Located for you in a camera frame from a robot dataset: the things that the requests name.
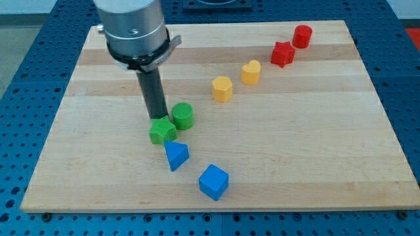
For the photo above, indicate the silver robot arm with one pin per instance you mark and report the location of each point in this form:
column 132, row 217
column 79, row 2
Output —
column 136, row 33

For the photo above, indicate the blue cube block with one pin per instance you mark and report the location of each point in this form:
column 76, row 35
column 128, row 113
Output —
column 213, row 182

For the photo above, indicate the green cylinder block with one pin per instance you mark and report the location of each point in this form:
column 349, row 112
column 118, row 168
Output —
column 183, row 116

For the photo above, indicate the yellow hexagon block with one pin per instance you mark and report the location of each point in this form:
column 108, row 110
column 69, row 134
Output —
column 222, row 89

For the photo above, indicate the blue triangle block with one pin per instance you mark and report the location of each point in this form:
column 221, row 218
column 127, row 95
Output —
column 177, row 154

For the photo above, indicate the green star block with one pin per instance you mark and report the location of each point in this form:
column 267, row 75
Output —
column 162, row 130

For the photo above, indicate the yellow heart block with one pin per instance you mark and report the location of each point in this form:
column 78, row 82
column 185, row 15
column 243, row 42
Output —
column 250, row 73

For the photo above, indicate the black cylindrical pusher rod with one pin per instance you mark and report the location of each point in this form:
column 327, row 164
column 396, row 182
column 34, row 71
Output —
column 152, row 91

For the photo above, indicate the wooden board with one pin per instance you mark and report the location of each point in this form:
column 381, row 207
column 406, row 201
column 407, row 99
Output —
column 312, row 136

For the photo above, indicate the red star block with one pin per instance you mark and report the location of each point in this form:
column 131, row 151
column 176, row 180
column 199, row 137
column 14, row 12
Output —
column 282, row 54

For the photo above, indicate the red cylinder block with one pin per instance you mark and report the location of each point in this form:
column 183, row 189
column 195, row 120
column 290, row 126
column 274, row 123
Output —
column 302, row 36

